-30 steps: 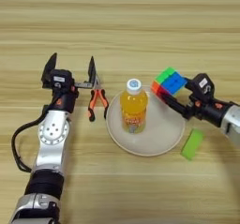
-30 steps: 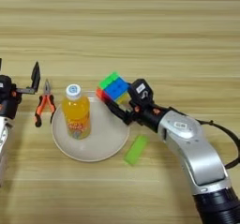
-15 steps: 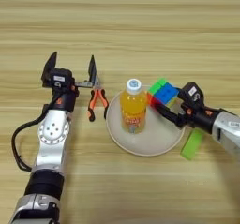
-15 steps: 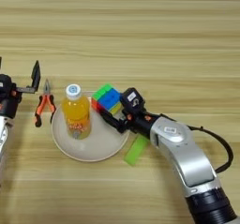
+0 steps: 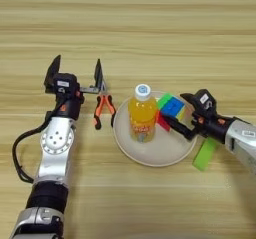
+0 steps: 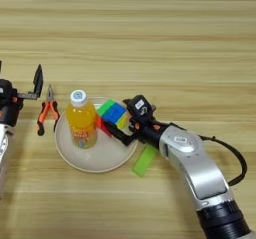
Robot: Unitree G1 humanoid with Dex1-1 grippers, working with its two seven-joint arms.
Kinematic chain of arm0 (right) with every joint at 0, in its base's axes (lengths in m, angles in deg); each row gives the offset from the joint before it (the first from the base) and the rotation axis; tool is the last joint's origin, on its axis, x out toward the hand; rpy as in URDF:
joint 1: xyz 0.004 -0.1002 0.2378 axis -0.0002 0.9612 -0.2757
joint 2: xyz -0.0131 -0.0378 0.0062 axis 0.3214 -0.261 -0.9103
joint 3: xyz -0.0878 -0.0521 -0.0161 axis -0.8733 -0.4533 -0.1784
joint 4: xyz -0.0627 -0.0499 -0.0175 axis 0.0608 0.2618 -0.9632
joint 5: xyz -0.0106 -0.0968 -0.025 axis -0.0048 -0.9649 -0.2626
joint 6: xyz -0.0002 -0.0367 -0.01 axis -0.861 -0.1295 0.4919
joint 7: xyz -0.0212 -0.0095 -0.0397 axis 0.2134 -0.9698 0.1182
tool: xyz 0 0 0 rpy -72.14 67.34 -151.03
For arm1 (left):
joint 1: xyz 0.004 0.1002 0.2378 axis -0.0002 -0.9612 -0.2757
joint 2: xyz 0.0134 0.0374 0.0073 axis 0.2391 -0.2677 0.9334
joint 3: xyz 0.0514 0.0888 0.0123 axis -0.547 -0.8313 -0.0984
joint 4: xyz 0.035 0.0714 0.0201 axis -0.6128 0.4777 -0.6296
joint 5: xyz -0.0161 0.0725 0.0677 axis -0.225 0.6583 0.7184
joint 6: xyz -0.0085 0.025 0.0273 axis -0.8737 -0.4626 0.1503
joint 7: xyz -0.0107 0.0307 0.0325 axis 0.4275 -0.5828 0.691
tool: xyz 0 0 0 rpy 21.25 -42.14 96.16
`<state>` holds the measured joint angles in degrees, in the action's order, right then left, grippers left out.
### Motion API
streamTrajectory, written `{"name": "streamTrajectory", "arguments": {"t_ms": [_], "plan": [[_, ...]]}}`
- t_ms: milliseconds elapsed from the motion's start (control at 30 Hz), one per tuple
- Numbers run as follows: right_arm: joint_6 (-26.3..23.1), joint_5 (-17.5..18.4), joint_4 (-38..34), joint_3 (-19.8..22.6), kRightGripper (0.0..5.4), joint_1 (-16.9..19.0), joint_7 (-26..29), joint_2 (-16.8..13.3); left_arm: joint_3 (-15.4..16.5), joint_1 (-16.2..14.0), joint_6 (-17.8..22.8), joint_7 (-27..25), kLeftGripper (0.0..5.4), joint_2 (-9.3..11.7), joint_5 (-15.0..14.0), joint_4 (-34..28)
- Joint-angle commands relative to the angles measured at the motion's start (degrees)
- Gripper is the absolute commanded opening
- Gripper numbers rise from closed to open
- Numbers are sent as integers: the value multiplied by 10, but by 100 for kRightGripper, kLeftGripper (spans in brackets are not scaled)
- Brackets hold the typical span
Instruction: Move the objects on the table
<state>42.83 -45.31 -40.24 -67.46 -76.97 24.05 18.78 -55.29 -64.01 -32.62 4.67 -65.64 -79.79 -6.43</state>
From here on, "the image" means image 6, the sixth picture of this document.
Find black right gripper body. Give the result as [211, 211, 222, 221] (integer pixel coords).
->
[123, 111, 168, 147]

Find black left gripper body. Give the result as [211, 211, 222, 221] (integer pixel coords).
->
[0, 92, 38, 127]

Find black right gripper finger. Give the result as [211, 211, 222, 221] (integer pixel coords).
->
[106, 122, 133, 146]
[122, 97, 134, 109]

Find multicoloured puzzle cube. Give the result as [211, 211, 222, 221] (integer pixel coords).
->
[95, 98, 130, 138]

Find green rectangular block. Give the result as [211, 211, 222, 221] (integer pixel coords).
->
[131, 143, 160, 178]

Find orange juice bottle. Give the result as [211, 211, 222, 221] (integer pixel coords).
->
[65, 89, 99, 150]

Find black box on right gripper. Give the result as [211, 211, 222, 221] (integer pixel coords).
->
[128, 94, 156, 119]

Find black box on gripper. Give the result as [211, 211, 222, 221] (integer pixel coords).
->
[128, 94, 156, 119]
[0, 78, 16, 99]

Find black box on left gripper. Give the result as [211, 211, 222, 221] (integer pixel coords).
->
[0, 78, 16, 99]

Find beige round plate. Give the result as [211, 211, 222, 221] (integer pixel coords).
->
[54, 97, 139, 174]

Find orange and black pliers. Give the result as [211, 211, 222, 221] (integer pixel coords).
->
[36, 83, 61, 137]

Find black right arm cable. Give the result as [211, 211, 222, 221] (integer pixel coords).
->
[199, 134, 249, 187]

